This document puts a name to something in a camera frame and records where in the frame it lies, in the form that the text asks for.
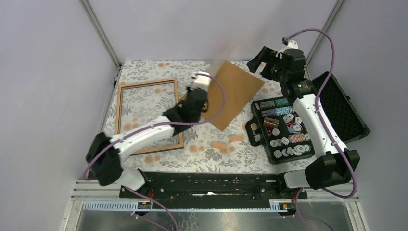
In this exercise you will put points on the floral table cloth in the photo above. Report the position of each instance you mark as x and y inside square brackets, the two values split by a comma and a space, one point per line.
[197, 155]

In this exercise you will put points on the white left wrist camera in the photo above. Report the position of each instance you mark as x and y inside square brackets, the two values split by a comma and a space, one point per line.
[200, 80]

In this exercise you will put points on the wooden picture frame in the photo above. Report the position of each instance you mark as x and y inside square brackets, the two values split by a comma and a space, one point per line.
[141, 103]

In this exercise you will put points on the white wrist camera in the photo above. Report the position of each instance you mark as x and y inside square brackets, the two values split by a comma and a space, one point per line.
[288, 44]
[200, 80]

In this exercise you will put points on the brown backing board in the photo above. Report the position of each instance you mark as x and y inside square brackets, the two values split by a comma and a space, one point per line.
[240, 87]

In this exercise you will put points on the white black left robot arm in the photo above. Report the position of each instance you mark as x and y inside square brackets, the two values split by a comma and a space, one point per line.
[106, 154]

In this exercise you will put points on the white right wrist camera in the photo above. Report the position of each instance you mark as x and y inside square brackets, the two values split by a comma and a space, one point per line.
[288, 44]

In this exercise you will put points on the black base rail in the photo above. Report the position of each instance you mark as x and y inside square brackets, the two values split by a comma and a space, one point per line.
[213, 190]

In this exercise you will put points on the small wooden block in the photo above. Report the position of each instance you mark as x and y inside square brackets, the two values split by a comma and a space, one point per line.
[236, 138]
[219, 145]

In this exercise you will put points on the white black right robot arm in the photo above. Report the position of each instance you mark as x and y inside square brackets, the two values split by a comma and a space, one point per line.
[335, 163]

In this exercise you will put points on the black poker chip case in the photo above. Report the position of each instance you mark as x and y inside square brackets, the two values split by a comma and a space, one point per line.
[281, 132]

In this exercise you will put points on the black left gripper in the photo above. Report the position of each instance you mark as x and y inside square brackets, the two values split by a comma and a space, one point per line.
[188, 89]

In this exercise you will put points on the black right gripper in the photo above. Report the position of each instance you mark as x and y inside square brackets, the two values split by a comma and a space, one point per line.
[266, 56]

